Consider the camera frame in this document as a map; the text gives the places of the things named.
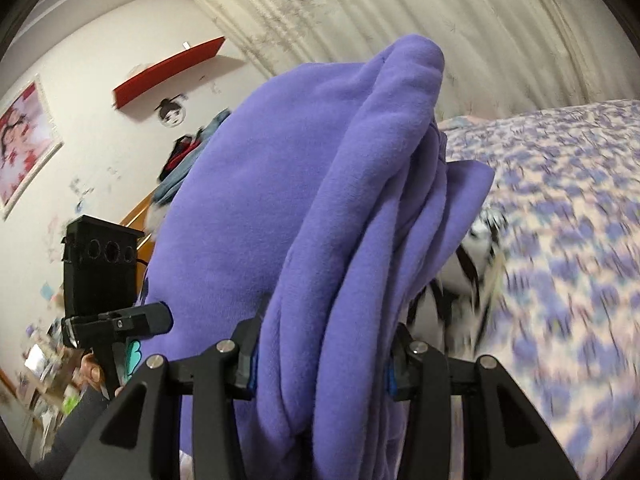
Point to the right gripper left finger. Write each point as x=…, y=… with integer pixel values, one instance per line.
x=138, y=436

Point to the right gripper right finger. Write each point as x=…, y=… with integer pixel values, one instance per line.
x=503, y=436

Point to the purple zip hoodie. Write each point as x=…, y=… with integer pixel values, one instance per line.
x=326, y=201

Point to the person's left hand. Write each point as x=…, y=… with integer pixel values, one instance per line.
x=93, y=375

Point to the purple floral fleece blanket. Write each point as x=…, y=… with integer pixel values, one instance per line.
x=566, y=322

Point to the black white patterned garment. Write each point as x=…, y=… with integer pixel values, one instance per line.
x=450, y=313

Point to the cream patterned curtain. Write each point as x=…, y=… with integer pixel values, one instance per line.
x=502, y=57

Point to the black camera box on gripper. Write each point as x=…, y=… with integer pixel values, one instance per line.
x=99, y=266

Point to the clothes hanging on wall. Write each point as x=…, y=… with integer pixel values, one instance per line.
x=169, y=187

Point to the pink framed wall picture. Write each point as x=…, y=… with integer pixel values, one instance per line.
x=28, y=140

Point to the round cartoon wall sticker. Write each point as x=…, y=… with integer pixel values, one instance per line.
x=171, y=111

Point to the red wall shelf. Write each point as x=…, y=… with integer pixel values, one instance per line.
x=159, y=72

